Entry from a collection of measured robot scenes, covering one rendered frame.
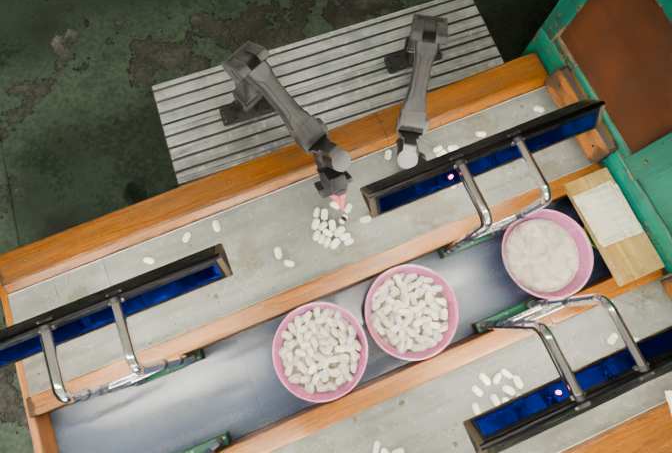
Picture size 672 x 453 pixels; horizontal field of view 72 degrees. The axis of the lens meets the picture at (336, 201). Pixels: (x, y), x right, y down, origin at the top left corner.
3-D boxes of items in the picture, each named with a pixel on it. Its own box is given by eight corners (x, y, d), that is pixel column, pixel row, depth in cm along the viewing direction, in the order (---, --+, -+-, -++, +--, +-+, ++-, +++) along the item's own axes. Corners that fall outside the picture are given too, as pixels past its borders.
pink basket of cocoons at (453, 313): (344, 310, 141) (345, 309, 132) (405, 250, 146) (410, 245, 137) (407, 378, 136) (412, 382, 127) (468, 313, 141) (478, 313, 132)
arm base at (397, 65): (448, 45, 156) (440, 28, 158) (392, 62, 155) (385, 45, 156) (443, 58, 164) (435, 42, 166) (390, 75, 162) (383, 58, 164)
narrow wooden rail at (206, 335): (48, 393, 137) (24, 398, 126) (583, 171, 155) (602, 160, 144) (53, 411, 135) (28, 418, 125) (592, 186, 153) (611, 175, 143)
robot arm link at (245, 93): (262, 100, 151) (259, 57, 119) (247, 113, 149) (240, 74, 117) (249, 86, 151) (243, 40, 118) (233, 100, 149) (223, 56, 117)
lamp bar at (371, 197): (358, 189, 113) (360, 180, 106) (581, 101, 119) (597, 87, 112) (372, 219, 111) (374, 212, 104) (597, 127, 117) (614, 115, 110)
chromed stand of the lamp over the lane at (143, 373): (123, 323, 140) (28, 322, 97) (186, 297, 142) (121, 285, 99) (140, 385, 135) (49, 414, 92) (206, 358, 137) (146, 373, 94)
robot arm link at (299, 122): (331, 130, 122) (253, 33, 112) (307, 153, 120) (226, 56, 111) (316, 131, 133) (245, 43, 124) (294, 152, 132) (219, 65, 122)
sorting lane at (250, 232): (11, 295, 138) (6, 295, 135) (548, 86, 156) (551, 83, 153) (34, 396, 130) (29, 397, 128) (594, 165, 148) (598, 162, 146)
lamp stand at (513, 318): (471, 323, 140) (531, 323, 97) (529, 298, 142) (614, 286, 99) (500, 386, 135) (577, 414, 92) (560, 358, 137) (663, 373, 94)
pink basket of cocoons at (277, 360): (263, 323, 140) (258, 323, 131) (345, 289, 143) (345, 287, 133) (295, 412, 134) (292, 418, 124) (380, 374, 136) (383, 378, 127)
